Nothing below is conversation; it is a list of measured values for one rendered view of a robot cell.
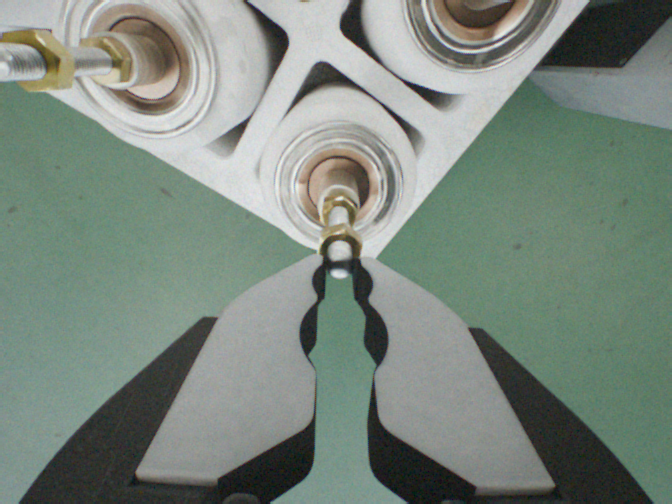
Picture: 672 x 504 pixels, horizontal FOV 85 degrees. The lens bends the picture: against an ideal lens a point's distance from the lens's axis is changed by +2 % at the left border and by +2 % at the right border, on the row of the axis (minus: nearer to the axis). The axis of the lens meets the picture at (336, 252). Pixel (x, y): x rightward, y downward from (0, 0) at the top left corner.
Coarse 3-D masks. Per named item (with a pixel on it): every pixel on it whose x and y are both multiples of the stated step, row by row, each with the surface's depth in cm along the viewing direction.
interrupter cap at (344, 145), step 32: (320, 128) 19; (352, 128) 19; (288, 160) 20; (320, 160) 20; (352, 160) 20; (384, 160) 20; (288, 192) 21; (384, 192) 21; (320, 224) 22; (384, 224) 22
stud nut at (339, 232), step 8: (336, 224) 15; (344, 224) 14; (328, 232) 14; (336, 232) 14; (344, 232) 14; (352, 232) 14; (320, 240) 14; (328, 240) 14; (336, 240) 14; (344, 240) 14; (352, 240) 14; (360, 240) 14; (320, 248) 14; (352, 248) 14; (360, 248) 14
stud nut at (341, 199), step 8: (328, 200) 17; (336, 200) 17; (344, 200) 17; (352, 200) 18; (328, 208) 17; (352, 208) 17; (320, 216) 18; (328, 216) 18; (352, 216) 18; (352, 224) 18
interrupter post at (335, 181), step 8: (328, 176) 20; (336, 176) 20; (344, 176) 20; (352, 176) 21; (320, 184) 21; (328, 184) 19; (336, 184) 18; (344, 184) 19; (352, 184) 19; (320, 192) 19; (328, 192) 18; (336, 192) 18; (344, 192) 18; (352, 192) 18; (320, 200) 19; (320, 208) 19
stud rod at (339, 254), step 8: (336, 208) 17; (344, 208) 17; (336, 216) 16; (344, 216) 16; (328, 224) 16; (328, 248) 14; (336, 248) 14; (344, 248) 14; (328, 256) 13; (336, 256) 13; (344, 256) 13; (352, 256) 14; (328, 264) 13; (336, 264) 13; (344, 264) 13; (352, 264) 13; (328, 272) 13; (336, 272) 13; (344, 272) 13
